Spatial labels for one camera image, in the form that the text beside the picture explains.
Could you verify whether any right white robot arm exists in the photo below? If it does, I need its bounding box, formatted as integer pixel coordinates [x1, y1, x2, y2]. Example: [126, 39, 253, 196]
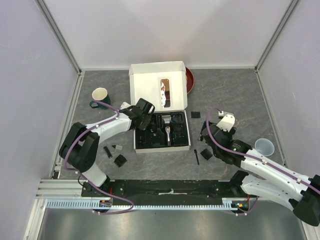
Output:
[200, 121, 320, 227]

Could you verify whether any dark green mug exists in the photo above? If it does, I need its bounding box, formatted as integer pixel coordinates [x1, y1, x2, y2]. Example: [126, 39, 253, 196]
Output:
[89, 87, 111, 109]

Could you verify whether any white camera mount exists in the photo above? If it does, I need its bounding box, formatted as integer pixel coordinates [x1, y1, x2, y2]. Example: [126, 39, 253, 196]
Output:
[119, 102, 133, 113]
[216, 110, 236, 132]

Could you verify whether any black flat comb guard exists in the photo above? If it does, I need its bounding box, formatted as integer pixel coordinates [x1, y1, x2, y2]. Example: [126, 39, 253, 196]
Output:
[191, 111, 201, 119]

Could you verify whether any black cleaning brush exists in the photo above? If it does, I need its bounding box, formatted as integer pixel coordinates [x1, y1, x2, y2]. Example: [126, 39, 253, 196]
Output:
[194, 149, 200, 166]

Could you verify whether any clear plastic measuring cup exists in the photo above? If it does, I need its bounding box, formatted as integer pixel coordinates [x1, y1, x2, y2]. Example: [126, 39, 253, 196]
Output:
[254, 138, 275, 157]

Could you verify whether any black rectangular stick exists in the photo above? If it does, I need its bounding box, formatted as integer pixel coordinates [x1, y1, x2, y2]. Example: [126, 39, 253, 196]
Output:
[103, 146, 113, 159]

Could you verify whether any black comb guard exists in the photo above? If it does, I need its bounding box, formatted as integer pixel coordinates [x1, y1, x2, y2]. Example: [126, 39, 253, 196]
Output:
[114, 154, 127, 168]
[191, 111, 201, 119]
[200, 148, 213, 161]

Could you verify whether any black plastic tray insert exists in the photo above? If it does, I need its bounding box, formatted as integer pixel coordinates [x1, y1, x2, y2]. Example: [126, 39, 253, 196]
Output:
[134, 111, 191, 153]

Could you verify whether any white cardboard clipper box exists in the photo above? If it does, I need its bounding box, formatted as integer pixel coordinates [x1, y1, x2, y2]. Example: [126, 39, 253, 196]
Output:
[128, 59, 192, 154]

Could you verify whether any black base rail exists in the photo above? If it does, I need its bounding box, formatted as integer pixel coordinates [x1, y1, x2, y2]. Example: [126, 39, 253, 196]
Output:
[79, 177, 261, 202]

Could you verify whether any red bowl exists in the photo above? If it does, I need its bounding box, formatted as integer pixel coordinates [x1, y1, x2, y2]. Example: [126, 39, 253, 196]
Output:
[185, 67, 195, 94]

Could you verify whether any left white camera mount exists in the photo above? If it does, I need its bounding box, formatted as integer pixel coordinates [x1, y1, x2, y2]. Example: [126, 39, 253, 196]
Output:
[119, 102, 133, 113]

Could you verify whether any small oil bottle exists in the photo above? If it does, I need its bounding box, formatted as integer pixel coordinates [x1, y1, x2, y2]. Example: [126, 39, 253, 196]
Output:
[112, 144, 123, 151]

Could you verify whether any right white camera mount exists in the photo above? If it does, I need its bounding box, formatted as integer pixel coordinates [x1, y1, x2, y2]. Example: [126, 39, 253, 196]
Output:
[216, 110, 236, 132]

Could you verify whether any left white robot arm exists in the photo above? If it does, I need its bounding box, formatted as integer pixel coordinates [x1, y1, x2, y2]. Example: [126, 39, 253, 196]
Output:
[59, 98, 155, 197]

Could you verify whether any black silver hair clipper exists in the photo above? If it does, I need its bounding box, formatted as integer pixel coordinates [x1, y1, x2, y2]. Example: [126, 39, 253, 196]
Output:
[161, 115, 172, 146]

